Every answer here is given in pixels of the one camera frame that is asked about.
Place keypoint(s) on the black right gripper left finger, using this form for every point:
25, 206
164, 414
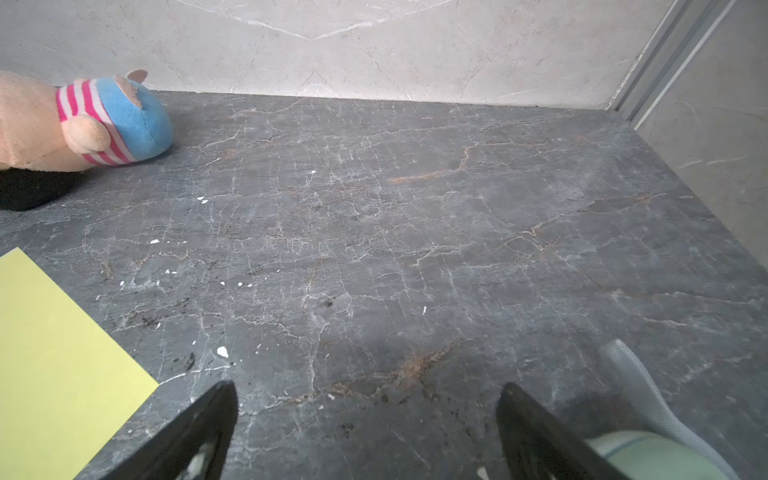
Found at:
192, 446

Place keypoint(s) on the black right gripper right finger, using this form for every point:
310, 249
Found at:
536, 445

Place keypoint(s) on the yellow square paper sheet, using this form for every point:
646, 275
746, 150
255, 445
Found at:
66, 386

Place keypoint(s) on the plush doll toy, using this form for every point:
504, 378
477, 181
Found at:
52, 135

